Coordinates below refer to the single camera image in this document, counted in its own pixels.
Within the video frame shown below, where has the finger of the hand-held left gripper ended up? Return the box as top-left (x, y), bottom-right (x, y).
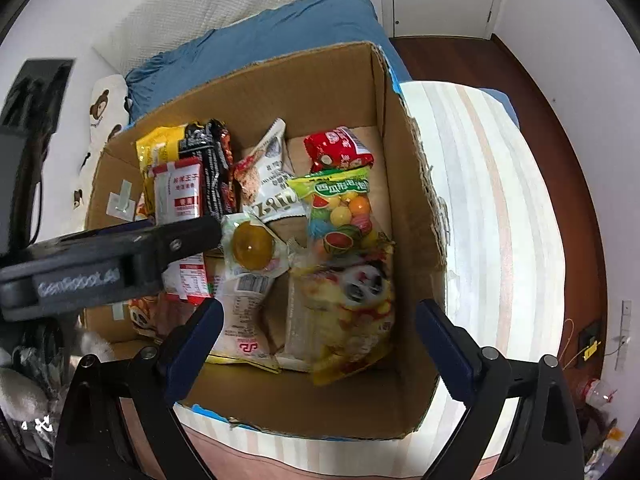
top-left (149, 216), bottom-right (224, 267)

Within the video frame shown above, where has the black noodle packet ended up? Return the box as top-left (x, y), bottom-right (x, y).
top-left (187, 119), bottom-right (239, 218)

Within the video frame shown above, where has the bear print pillow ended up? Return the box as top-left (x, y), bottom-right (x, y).
top-left (72, 74), bottom-right (132, 211)

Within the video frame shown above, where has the green fruit candy bag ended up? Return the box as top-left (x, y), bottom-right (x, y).
top-left (287, 165), bottom-right (385, 262)

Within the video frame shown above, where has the white plush toy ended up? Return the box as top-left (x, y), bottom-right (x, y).
top-left (0, 366), bottom-right (53, 423)

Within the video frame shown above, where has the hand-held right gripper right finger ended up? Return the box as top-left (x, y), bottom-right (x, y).
top-left (415, 299), bottom-right (586, 480)

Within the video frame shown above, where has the brown cardboard box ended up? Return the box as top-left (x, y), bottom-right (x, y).
top-left (82, 40), bottom-right (451, 442)

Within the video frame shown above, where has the translucent white snack packet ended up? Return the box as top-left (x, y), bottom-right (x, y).
top-left (274, 275), bottom-right (326, 374)

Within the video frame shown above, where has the white nut snack packet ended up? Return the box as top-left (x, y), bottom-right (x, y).
top-left (233, 118), bottom-right (309, 224)

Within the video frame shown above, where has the grey plush toy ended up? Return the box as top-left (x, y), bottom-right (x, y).
top-left (74, 329), bottom-right (118, 362)

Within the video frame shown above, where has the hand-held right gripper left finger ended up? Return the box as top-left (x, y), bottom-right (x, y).
top-left (52, 299), bottom-right (224, 480)

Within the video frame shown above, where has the white padded headboard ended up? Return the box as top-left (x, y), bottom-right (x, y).
top-left (92, 0), bottom-right (370, 79)

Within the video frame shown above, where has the yellow panda snack packet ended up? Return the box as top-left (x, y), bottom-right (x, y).
top-left (287, 240), bottom-right (397, 387)

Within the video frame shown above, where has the blue pillow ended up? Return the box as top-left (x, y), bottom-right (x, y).
top-left (124, 0), bottom-right (414, 127)

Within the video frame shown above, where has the white packet with red logo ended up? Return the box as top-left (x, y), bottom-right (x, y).
top-left (206, 272), bottom-right (282, 376)

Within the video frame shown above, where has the black wall socket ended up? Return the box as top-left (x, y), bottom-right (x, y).
top-left (579, 321), bottom-right (604, 357)

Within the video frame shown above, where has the yellow cable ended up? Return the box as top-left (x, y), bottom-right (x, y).
top-left (562, 317), bottom-right (632, 368)

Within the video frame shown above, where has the blue bed sheet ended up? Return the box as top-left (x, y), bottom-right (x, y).
top-left (477, 86), bottom-right (522, 128)

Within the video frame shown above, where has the jelly cup packet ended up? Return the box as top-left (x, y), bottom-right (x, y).
top-left (220, 212), bottom-right (292, 282)

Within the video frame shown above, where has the red and white snack packet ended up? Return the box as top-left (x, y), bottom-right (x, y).
top-left (149, 156), bottom-right (212, 304)

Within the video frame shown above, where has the clear plastic bottle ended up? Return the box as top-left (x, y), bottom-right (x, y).
top-left (574, 377), bottom-right (620, 409)

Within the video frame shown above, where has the orange print snack packet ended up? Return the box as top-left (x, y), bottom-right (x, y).
top-left (128, 294), bottom-right (201, 347)

